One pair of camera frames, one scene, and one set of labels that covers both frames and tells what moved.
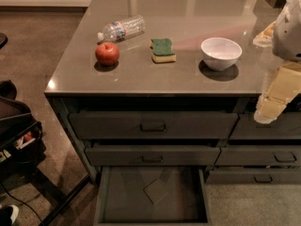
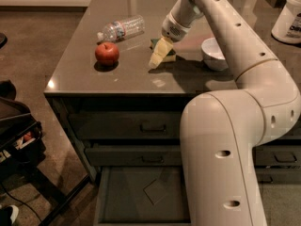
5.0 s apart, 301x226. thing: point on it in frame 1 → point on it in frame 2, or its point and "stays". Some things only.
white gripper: x=288 y=35 → x=173 y=29
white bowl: x=220 y=54 stays
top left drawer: x=153 y=125 stays
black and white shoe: x=7 y=215 stays
